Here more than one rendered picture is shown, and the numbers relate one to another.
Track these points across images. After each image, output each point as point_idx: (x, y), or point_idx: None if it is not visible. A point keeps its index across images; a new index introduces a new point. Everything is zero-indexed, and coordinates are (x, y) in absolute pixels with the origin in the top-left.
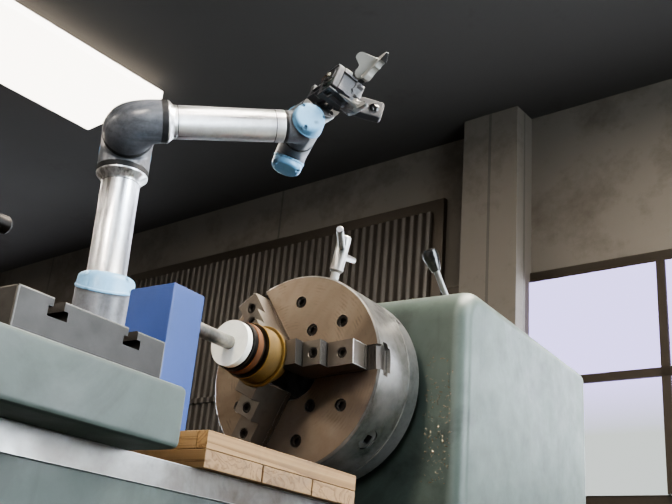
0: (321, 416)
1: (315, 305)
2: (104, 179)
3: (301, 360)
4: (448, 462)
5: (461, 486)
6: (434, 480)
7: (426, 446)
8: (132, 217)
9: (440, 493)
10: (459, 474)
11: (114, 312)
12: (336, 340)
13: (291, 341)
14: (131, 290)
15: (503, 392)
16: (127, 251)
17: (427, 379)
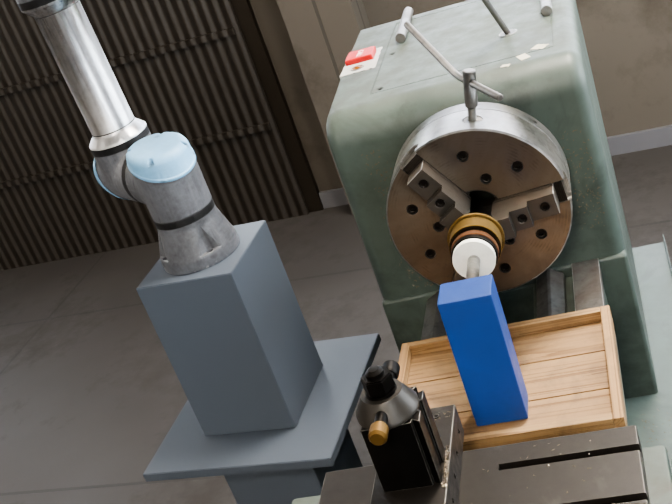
0: (524, 245)
1: (480, 157)
2: (45, 19)
3: (514, 228)
4: (603, 209)
5: (616, 220)
6: (594, 224)
7: (579, 202)
8: (99, 43)
9: (602, 232)
10: (613, 213)
11: (199, 185)
12: (517, 183)
13: (504, 220)
14: (439, 306)
15: (594, 103)
16: (118, 84)
17: (564, 150)
